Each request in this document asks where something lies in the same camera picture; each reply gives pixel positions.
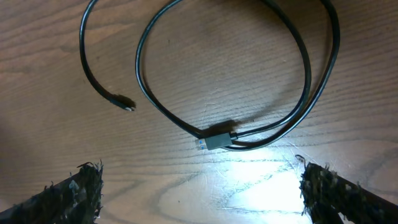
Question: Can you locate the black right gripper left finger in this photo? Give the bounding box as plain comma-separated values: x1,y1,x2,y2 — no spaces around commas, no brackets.
1,162,103,224

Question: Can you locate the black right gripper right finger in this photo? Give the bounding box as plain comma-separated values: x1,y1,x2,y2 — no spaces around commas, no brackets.
295,154,397,223

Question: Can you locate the black usb cable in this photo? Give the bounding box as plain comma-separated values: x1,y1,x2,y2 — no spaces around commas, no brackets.
78,0,341,152

